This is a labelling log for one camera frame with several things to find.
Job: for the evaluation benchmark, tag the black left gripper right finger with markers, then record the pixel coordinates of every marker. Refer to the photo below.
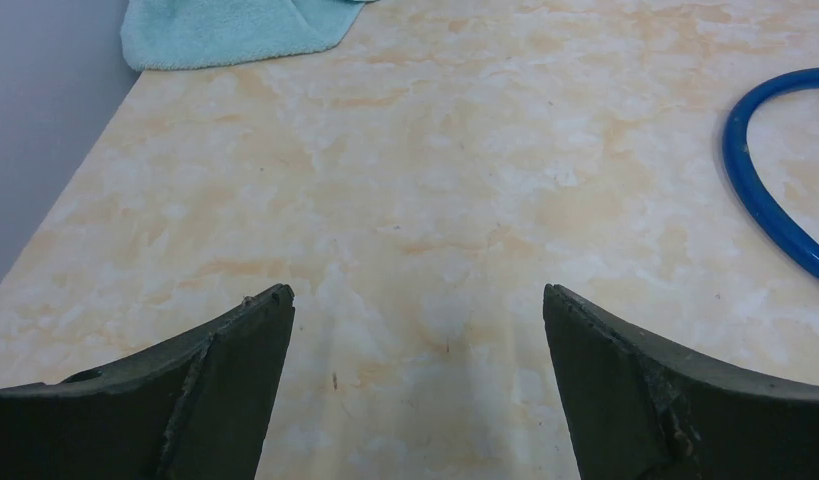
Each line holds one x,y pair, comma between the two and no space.
640,406

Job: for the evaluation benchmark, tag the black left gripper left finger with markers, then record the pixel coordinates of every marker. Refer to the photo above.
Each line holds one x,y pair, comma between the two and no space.
195,406

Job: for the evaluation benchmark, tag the light blue towel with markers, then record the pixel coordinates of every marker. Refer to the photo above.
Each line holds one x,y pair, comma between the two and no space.
187,35

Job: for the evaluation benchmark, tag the blue cable lock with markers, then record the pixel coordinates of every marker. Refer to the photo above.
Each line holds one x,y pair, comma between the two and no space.
786,234

